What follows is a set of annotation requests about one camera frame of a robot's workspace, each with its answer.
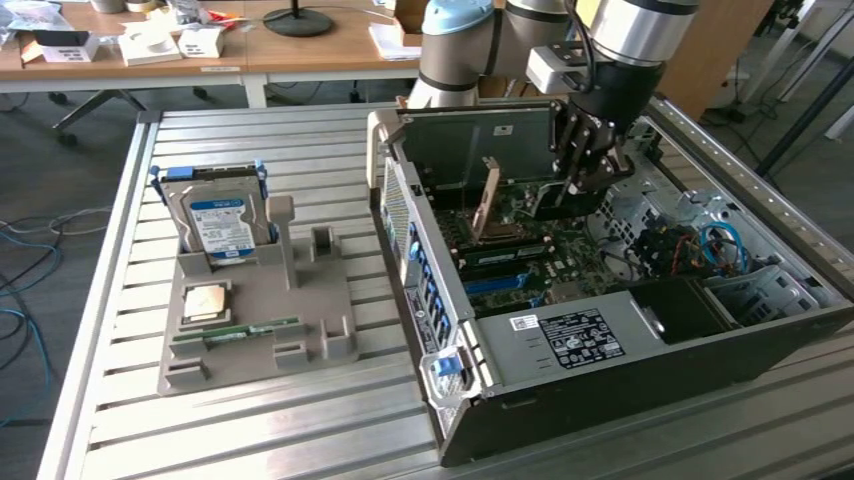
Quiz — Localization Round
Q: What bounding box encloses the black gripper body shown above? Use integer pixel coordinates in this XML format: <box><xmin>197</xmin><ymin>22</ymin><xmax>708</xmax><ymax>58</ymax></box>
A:
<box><xmin>564</xmin><ymin>57</ymin><xmax>670</xmax><ymax>137</ymax></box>

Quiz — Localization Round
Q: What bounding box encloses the green graphics card black cooler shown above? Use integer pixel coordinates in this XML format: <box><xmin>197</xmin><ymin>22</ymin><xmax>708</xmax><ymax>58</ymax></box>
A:
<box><xmin>468</xmin><ymin>156</ymin><xmax>607</xmax><ymax>247</ymax></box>

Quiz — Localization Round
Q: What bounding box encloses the perforated metal drive cage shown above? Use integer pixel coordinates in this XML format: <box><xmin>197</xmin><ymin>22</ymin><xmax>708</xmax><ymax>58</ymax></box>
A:
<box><xmin>592</xmin><ymin>147</ymin><xmax>692</xmax><ymax>246</ymax></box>

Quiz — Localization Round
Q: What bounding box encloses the green motherboard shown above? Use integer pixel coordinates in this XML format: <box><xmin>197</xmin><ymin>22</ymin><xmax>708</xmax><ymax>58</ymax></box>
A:
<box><xmin>425</xmin><ymin>177</ymin><xmax>645</xmax><ymax>321</ymax></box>

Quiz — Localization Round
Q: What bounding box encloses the wooden cabinet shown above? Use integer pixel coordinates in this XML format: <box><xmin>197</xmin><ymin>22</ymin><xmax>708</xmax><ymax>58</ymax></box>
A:
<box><xmin>656</xmin><ymin>0</ymin><xmax>779</xmax><ymax>121</ymax></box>

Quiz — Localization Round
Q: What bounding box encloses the dark green RAM stick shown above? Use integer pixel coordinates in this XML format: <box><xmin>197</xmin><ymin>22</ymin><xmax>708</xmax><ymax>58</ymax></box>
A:
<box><xmin>457</xmin><ymin>243</ymin><xmax>556</xmax><ymax>269</ymax></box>

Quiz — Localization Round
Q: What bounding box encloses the blue expansion slot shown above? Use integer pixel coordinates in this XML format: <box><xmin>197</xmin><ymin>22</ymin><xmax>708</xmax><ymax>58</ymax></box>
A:
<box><xmin>461</xmin><ymin>273</ymin><xmax>536</xmax><ymax>297</ymax></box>

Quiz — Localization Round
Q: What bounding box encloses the white paper stack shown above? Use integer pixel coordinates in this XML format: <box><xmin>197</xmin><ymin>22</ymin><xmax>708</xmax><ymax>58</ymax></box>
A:
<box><xmin>368</xmin><ymin>22</ymin><xmax>425</xmax><ymax>62</ymax></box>

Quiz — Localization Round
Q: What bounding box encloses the brown cardboard box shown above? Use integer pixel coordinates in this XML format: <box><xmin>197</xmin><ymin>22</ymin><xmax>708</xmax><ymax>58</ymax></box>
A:
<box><xmin>392</xmin><ymin>0</ymin><xmax>432</xmax><ymax>35</ymax></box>

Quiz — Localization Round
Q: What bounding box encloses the grey power supply unit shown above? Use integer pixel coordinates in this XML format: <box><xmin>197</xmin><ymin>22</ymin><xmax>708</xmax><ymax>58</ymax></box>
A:
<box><xmin>473</xmin><ymin>292</ymin><xmax>668</xmax><ymax>387</ymax></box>

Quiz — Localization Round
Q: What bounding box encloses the blue case latch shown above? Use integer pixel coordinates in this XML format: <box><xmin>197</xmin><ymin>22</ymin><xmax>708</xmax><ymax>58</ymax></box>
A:
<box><xmin>429</xmin><ymin>351</ymin><xmax>468</xmax><ymax>382</ymax></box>

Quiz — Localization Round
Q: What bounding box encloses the black lamp base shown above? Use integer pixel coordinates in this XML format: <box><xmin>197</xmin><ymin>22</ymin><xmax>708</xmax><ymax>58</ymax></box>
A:
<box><xmin>261</xmin><ymin>0</ymin><xmax>335</xmax><ymax>39</ymax></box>

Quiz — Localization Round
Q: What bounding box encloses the open black PC case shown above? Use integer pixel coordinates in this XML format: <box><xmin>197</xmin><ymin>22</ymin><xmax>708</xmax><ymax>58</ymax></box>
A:
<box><xmin>365</xmin><ymin>91</ymin><xmax>854</xmax><ymax>469</ymax></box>

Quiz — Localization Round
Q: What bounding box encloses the grey parts rack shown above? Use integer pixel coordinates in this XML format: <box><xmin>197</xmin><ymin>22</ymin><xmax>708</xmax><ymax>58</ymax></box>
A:
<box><xmin>156</xmin><ymin>193</ymin><xmax>361</xmax><ymax>399</ymax></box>

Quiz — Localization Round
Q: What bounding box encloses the small white box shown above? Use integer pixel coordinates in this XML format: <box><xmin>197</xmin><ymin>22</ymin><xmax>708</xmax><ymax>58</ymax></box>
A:
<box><xmin>176</xmin><ymin>25</ymin><xmax>226</xmax><ymax>59</ymax></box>

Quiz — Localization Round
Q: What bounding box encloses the red white packet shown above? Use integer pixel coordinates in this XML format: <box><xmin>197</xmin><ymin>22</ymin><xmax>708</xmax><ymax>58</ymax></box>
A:
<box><xmin>162</xmin><ymin>0</ymin><xmax>259</xmax><ymax>31</ymax></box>

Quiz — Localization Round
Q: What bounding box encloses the green RAM stick white label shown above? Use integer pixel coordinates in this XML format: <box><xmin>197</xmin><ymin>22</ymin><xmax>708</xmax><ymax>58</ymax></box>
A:
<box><xmin>170</xmin><ymin>314</ymin><xmax>303</xmax><ymax>345</ymax></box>

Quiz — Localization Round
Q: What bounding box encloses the silver CPU chip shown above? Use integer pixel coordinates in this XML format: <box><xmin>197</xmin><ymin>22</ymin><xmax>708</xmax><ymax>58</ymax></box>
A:
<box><xmin>180</xmin><ymin>284</ymin><xmax>233</xmax><ymax>322</ymax></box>

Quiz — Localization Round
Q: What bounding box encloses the white box with tape roll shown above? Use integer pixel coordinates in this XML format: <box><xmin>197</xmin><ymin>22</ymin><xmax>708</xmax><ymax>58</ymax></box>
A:
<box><xmin>117</xmin><ymin>20</ymin><xmax>184</xmax><ymax>67</ymax></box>

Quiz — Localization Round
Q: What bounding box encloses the white box black top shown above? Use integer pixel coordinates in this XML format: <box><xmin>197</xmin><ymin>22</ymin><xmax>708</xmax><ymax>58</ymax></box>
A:
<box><xmin>30</xmin><ymin>28</ymin><xmax>101</xmax><ymax>64</ymax></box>

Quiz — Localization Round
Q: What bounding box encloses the clear plastic bag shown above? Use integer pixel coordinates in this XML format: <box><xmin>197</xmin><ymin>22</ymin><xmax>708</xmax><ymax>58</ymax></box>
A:
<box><xmin>0</xmin><ymin>0</ymin><xmax>76</xmax><ymax>32</ymax></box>

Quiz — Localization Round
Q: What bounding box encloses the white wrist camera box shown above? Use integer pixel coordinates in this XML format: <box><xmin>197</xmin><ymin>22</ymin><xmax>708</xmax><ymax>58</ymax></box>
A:
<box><xmin>524</xmin><ymin>42</ymin><xmax>605</xmax><ymax>96</ymax></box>

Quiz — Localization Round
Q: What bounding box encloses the black camera cable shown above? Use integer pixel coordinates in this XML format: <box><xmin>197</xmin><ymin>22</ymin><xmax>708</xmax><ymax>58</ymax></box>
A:
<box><xmin>561</xmin><ymin>0</ymin><xmax>601</xmax><ymax>95</ymax></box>

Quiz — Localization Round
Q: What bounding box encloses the black red orange wire bundle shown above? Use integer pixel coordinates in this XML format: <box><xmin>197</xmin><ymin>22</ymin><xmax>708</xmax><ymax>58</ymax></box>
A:
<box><xmin>629</xmin><ymin>223</ymin><xmax>710</xmax><ymax>281</ymax></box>

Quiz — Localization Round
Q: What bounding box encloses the blue data wire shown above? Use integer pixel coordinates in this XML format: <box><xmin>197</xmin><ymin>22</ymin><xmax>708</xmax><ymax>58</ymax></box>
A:
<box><xmin>698</xmin><ymin>221</ymin><xmax>754</xmax><ymax>275</ymax></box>

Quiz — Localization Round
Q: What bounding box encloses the black metal post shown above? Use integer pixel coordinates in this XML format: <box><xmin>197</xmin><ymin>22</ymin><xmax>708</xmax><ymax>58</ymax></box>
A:
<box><xmin>754</xmin><ymin>49</ymin><xmax>854</xmax><ymax>177</ymax></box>

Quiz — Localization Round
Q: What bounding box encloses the hard disk blue bracket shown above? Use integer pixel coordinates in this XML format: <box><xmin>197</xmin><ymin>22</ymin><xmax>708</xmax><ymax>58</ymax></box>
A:
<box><xmin>149</xmin><ymin>159</ymin><xmax>272</xmax><ymax>267</ymax></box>

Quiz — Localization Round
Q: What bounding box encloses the white floor cable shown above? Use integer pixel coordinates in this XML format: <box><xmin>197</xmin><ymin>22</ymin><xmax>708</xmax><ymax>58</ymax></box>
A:
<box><xmin>0</xmin><ymin>206</ymin><xmax>113</xmax><ymax>237</ymax></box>

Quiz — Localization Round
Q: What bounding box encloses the blue floor cable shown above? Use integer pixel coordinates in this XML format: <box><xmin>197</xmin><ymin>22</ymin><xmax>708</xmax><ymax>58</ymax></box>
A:
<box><xmin>0</xmin><ymin>219</ymin><xmax>62</xmax><ymax>429</ymax></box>

